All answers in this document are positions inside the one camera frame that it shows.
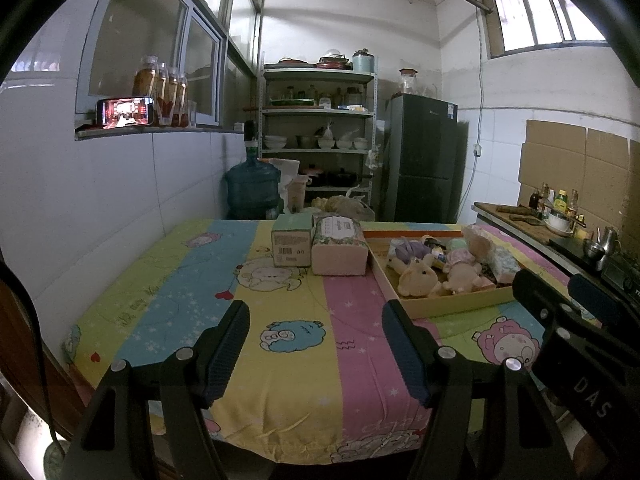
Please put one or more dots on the red pot with lid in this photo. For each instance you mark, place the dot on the red pot with lid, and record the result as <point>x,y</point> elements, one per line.
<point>332,61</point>

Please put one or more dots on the plastic-wrapped pale plush toy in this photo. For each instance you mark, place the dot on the plastic-wrapped pale plush toy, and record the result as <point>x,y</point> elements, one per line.
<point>477,242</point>

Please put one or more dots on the blue water jug with pump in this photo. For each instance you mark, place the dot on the blue water jug with pump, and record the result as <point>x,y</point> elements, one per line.
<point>252,187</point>

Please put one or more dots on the yellowish filled plastic bag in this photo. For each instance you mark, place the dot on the yellowish filled plastic bag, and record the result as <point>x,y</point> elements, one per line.
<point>345,205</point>

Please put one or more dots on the barred window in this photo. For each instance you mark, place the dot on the barred window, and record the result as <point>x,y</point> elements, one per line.
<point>530,10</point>

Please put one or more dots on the purple plush toy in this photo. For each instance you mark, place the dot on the purple plush toy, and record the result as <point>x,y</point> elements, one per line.
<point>407,249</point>

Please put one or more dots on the black gas stove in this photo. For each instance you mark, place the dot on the black gas stove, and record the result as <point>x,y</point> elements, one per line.
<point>622,280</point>

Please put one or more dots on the cardboard wall sheet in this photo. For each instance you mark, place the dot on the cardboard wall sheet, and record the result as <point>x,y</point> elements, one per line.
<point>555,160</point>

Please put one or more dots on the black pot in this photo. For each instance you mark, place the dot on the black pot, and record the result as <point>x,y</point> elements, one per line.
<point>340,177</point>

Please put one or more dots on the large white bowl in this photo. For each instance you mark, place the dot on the large white bowl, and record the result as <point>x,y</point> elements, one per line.
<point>559,222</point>

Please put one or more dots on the cream plush toy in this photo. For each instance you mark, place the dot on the cream plush toy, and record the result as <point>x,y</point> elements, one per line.
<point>420,277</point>

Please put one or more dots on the teal lidded jar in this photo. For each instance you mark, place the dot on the teal lidded jar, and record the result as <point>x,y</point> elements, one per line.
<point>364,61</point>

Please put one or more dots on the orange-rimmed cardboard box tray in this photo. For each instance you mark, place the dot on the orange-rimmed cardboard box tray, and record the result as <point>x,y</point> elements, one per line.
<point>450,305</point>

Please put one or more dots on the group of condiment bottles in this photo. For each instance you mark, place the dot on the group of condiment bottles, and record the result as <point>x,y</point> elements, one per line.
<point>562,204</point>

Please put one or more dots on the pink-hat plush toy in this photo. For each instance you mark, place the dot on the pink-hat plush toy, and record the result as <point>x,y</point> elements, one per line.
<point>462,275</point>

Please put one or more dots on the aluminium sliding window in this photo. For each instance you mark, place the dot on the aluminium sliding window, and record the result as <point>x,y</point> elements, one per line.
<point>186,60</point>

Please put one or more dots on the white metal shelf rack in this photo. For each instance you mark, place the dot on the white metal shelf rack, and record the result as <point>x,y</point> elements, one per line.
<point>320,74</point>

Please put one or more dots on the pink floral tissue pack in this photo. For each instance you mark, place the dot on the pink floral tissue pack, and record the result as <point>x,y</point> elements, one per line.
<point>340,255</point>

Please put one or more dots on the white knotted bag in bowl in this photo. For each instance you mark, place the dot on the white knotted bag in bowl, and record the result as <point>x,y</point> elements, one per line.
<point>326,141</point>

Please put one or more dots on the green leaf-print tissue pack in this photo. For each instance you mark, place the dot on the green leaf-print tissue pack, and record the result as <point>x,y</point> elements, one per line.
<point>292,240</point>

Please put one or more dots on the white sack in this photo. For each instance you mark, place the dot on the white sack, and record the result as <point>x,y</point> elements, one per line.
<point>286,170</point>

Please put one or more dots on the smartphone with lit screen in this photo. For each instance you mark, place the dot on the smartphone with lit screen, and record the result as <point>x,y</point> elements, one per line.
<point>125,111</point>

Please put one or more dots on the dark refrigerator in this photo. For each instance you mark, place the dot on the dark refrigerator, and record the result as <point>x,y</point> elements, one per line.
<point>420,160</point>

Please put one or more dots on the white blue-print wipes pack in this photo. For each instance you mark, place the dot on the white blue-print wipes pack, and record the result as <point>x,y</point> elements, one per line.
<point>502,266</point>

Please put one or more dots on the metal kettle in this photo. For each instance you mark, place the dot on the metal kettle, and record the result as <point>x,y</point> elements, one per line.
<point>607,242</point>

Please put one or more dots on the green tray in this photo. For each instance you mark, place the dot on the green tray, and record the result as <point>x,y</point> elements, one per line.
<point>287,102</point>

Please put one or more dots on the white yellow soft pouch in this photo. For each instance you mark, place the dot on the white yellow soft pouch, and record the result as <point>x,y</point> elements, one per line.
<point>436,256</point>

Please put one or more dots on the white bowl stack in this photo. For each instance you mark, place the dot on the white bowl stack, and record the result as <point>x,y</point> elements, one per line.
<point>275,142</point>

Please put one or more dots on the clear drinking glass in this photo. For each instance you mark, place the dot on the clear drinking glass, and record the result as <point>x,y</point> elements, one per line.
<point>192,112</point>

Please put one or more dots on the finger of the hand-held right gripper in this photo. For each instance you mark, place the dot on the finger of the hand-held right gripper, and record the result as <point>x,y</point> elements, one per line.
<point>535,290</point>
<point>600,300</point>

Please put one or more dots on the mint green soft ball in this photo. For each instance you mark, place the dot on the mint green soft ball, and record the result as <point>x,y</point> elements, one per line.
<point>457,246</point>

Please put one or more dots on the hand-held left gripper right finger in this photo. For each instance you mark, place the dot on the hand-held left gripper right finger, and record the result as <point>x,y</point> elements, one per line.
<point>405,355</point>

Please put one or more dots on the kitchen counter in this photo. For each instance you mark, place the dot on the kitchen counter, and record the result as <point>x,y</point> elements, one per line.
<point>520,230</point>

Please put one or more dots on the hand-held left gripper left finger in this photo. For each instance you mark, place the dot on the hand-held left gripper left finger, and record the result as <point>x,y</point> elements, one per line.
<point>230,355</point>

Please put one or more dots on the clear glass jar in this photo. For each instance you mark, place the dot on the clear glass jar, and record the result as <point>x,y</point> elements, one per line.
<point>408,82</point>

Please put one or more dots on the wooden table frame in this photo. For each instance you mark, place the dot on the wooden table frame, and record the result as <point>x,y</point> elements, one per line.
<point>45,390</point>

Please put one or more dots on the beige bag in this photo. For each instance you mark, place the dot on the beige bag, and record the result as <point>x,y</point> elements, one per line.
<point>299,192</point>

